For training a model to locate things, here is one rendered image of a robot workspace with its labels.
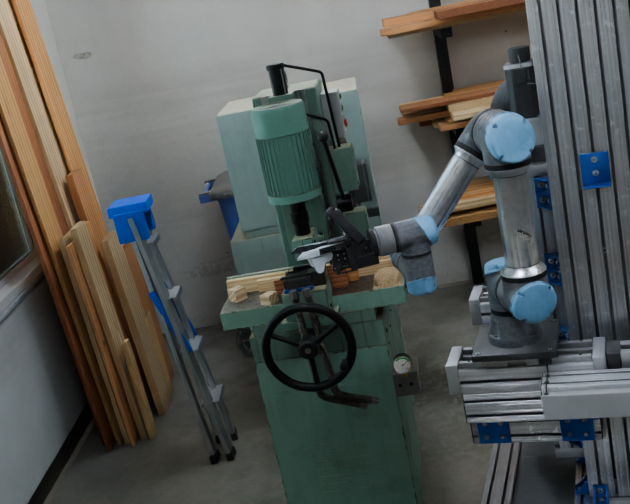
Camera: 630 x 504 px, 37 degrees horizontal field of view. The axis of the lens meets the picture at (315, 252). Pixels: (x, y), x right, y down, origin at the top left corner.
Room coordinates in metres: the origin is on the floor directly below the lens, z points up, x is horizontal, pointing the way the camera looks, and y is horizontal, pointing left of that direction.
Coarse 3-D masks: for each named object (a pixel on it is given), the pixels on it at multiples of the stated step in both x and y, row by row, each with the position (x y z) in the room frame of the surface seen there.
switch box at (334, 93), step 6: (324, 90) 3.29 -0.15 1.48; (330, 90) 3.26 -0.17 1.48; (336, 90) 3.23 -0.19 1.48; (324, 96) 3.20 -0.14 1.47; (330, 96) 3.20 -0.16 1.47; (336, 96) 3.20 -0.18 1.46; (324, 102) 3.21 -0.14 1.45; (330, 102) 3.20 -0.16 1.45; (336, 102) 3.20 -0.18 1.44; (324, 108) 3.21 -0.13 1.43; (336, 108) 3.20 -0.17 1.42; (324, 114) 3.21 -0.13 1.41; (336, 114) 3.20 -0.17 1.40; (330, 120) 3.20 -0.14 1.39; (336, 120) 3.20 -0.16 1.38; (342, 120) 3.20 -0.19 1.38; (336, 126) 3.20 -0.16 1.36; (342, 126) 3.20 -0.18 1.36; (342, 132) 3.20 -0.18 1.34; (330, 138) 3.21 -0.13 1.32
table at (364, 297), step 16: (336, 288) 2.85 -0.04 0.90; (352, 288) 2.82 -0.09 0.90; (368, 288) 2.79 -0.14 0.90; (384, 288) 2.76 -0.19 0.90; (400, 288) 2.75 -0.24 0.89; (240, 304) 2.89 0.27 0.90; (256, 304) 2.86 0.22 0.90; (336, 304) 2.78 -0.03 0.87; (352, 304) 2.77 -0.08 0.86; (368, 304) 2.77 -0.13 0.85; (384, 304) 2.76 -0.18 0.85; (224, 320) 2.84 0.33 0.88; (240, 320) 2.83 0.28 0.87; (256, 320) 2.82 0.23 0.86; (320, 320) 2.69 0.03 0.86
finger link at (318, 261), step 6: (324, 246) 2.15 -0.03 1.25; (306, 252) 2.12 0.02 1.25; (312, 252) 2.12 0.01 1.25; (318, 252) 2.12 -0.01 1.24; (330, 252) 2.14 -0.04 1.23; (300, 258) 2.11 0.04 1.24; (306, 258) 2.11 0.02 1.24; (312, 258) 2.11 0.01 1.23; (318, 258) 2.13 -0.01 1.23; (324, 258) 2.13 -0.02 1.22; (330, 258) 2.14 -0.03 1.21; (318, 264) 2.12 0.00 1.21; (324, 264) 2.13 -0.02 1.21; (318, 270) 2.12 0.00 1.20
